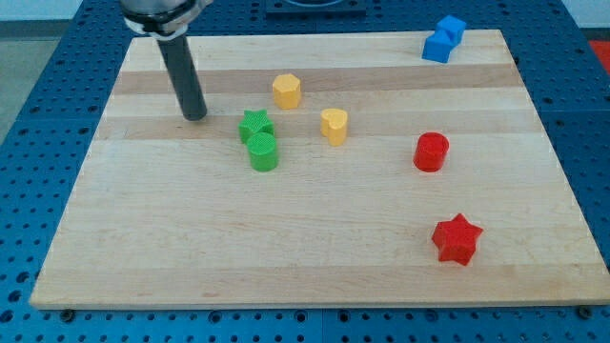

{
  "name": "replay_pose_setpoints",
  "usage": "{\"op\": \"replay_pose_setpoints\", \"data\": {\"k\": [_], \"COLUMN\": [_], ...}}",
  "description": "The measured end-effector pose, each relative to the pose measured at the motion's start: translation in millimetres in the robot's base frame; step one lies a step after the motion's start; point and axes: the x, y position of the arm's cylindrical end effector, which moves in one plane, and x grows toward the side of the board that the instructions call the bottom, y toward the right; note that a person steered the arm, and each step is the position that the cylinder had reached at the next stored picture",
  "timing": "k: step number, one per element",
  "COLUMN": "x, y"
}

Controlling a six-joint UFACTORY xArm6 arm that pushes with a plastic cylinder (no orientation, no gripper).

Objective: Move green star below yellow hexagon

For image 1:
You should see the red cylinder block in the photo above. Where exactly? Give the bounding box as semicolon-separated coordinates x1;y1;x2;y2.
413;131;450;172

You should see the yellow hexagon block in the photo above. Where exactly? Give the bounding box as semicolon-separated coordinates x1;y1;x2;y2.
272;73;302;110

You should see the red star block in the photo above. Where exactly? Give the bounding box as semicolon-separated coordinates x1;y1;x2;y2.
432;213;483;266

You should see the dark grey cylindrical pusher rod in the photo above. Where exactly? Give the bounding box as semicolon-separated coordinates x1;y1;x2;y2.
157;34;208;121

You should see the blue cube block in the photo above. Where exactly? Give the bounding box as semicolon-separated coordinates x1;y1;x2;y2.
421;30;456;63
436;15;467;46

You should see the yellow heart block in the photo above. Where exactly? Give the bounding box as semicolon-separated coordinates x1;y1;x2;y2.
320;109;349;146

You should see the green cylinder block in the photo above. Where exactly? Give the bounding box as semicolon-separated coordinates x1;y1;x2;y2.
247;132;278;172

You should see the light wooden board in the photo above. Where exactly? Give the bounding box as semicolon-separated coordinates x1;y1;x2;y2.
30;30;609;310

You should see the blue cube block rear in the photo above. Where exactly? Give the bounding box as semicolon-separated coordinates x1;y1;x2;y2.
436;15;467;46

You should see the green star block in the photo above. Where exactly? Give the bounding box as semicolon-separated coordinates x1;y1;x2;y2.
237;110;275;144

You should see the blue cube block front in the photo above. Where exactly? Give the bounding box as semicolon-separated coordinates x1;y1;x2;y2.
421;30;456;63

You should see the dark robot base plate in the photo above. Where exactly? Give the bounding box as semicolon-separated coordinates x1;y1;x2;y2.
262;0;367;17

